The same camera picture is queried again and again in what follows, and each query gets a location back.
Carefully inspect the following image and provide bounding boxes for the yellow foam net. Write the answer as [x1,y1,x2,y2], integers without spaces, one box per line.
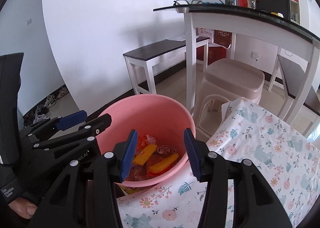
[132,144,157,166]
[146,153,180,176]

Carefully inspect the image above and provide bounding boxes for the white orange plastic bag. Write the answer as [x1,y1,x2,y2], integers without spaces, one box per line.
[136,134,156,153]

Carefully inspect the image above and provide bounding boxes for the red snack wrapper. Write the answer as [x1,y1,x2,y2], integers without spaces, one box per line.
[157,145,177,156]

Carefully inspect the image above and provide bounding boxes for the person's left hand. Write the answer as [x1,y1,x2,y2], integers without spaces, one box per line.
[9,197,37,219]

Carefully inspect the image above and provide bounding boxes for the shoes on floor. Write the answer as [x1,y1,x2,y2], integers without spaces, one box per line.
[23,85,69,127]

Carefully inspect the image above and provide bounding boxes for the floral tablecloth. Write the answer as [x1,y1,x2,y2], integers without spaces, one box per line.
[118,98,319,227]

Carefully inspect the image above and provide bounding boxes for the pink plastic bucket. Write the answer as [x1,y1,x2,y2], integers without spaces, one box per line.
[96,94,196,187]

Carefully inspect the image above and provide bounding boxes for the black jacket sleeve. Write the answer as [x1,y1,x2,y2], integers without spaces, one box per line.
[1,53,25,204]

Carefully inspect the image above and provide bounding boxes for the left black white bench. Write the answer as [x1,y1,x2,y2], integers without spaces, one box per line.
[122,35,210,95]

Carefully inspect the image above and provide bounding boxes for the black white bench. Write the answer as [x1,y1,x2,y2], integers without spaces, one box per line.
[268,55,319,119]
[122,35,210,95]

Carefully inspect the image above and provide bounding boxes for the beige plastic stool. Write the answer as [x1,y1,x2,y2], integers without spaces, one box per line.
[193,58,265,138]

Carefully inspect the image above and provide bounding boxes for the right black white bench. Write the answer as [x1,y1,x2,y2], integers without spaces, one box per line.
[268,55,319,119]

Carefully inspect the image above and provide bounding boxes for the eyeglasses on table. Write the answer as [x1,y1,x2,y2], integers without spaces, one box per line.
[173,0,202,6]

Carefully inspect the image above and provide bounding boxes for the red cartons under table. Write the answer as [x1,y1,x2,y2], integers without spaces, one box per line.
[196,28,232,65]

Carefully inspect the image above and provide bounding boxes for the white table glass top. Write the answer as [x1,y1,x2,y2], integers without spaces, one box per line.
[163,4,319,124]

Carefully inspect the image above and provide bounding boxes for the red gift box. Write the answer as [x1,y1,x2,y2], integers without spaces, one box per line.
[238,0,249,8]

